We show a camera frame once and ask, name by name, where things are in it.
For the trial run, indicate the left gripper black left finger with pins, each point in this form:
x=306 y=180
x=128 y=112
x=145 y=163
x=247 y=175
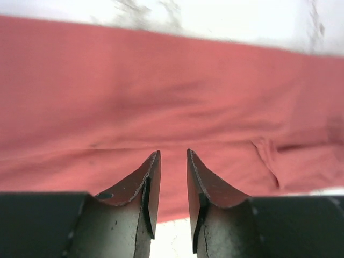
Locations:
x=117 y=222

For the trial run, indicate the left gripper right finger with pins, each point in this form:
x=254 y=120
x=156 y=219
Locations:
x=225 y=222

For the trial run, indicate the salmon red t shirt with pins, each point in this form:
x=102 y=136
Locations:
x=82 y=106

